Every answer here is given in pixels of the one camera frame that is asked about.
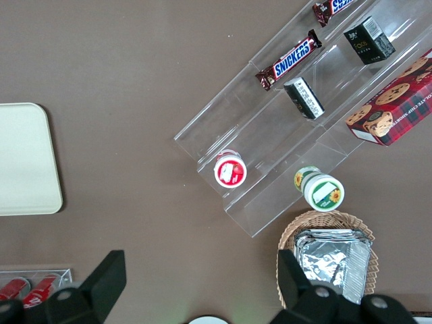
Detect cream plastic tray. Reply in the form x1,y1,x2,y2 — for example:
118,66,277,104
0,102,64,217

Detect clear acrylic bottle rack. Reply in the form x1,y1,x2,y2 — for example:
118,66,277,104
0,267,74,303

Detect Snickers chocolate bar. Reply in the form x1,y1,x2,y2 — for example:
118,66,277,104
312,0,356,28
254,28,323,92

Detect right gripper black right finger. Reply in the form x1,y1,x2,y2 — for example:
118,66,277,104
275,248,342,324

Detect red lid yogurt cup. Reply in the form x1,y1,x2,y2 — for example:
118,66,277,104
213,148,248,189

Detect clear acrylic stepped shelf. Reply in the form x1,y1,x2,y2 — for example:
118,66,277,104
173,0,432,240

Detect small black carton box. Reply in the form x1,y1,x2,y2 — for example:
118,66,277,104
283,76,326,121
343,16,397,66

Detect light wicker basket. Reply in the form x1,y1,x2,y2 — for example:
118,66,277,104
276,209,380,310

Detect silver foil packets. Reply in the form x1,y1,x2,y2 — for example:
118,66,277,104
293,228,373,306

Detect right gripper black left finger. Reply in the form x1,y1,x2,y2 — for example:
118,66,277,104
45,249,128,324

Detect red tartan cookie box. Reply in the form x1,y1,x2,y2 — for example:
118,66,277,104
344,49,432,147

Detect green lid yogurt cup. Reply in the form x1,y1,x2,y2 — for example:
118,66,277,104
293,165,346,213

